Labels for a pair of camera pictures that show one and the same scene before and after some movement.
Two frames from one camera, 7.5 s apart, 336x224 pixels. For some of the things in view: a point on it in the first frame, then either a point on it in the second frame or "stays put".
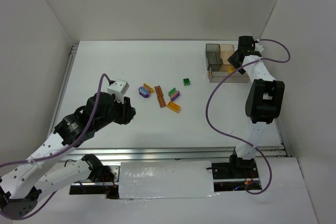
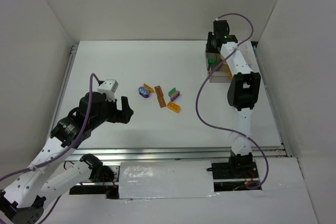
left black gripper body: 127,112 stays put
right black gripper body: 237,59 -> 210,45
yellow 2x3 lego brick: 174,106 stays put
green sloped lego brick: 171,92 stays put
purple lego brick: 175,95 stays put
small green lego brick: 186,81 -> 211,61
